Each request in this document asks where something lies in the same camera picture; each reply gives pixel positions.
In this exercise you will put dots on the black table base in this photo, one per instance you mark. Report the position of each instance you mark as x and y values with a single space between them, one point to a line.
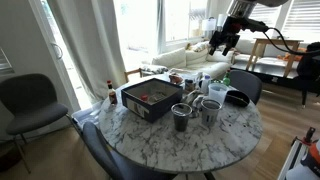
210 176

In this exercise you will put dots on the clear storage bin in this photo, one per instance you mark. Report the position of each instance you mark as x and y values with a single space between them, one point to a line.
85 115

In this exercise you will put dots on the dark tumbler cup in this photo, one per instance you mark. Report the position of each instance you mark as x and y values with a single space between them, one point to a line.
181 118

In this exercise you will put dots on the black stand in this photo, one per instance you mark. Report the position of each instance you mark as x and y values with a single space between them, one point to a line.
308 65

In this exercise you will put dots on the red black clamp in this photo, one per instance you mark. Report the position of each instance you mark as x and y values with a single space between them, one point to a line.
309 134

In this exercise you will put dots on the patterned couch pillow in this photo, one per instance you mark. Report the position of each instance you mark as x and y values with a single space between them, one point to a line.
198 46

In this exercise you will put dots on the clear bottle with blue lid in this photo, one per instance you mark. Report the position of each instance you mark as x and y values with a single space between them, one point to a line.
206 85

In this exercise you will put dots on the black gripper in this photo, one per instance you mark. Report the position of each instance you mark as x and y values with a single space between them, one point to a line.
226 36

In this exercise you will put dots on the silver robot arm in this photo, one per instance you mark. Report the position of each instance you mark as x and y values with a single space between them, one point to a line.
245 6

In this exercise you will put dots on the red capped item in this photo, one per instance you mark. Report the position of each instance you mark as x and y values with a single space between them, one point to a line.
144 97

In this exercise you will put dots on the clear plastic measuring container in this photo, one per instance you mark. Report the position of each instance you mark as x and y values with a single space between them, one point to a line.
218 93

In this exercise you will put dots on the blue cardboard box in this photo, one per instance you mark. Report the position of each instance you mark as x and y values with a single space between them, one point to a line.
151 106

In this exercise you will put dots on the dark grey chair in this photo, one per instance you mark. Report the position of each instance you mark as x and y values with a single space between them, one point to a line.
28 103

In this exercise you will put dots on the beige curtain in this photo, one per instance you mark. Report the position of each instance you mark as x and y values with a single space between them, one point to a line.
90 46

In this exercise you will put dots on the wooden console table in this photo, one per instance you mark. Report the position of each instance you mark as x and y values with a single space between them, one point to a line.
276 42

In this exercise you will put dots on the orange toy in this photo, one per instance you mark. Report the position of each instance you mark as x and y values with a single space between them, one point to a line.
290 55

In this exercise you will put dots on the green lime juice bottle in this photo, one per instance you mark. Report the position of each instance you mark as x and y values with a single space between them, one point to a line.
226 79

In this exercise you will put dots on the black low bench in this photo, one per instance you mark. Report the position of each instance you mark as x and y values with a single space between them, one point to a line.
276 75

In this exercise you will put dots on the hot sauce bottle red cap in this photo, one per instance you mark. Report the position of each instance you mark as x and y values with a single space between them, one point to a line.
112 95

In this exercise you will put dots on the crumpled clear plastic wrap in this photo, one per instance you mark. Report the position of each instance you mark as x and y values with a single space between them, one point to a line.
193 100

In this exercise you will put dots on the patterned grey blanket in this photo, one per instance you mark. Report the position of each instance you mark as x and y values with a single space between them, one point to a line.
153 69

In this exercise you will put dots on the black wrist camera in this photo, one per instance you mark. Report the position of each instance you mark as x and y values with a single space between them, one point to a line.
246 23

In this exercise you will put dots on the white table lamp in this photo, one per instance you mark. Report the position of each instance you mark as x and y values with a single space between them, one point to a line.
209 24

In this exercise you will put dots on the blue grey padded chair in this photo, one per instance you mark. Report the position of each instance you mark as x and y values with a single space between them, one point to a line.
246 83

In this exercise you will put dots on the beige couch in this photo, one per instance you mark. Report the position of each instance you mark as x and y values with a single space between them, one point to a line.
196 63

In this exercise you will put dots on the black glasses case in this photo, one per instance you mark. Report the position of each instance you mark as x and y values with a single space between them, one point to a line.
237 98

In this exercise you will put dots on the clear striped cup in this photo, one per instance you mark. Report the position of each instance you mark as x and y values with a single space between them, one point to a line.
210 115

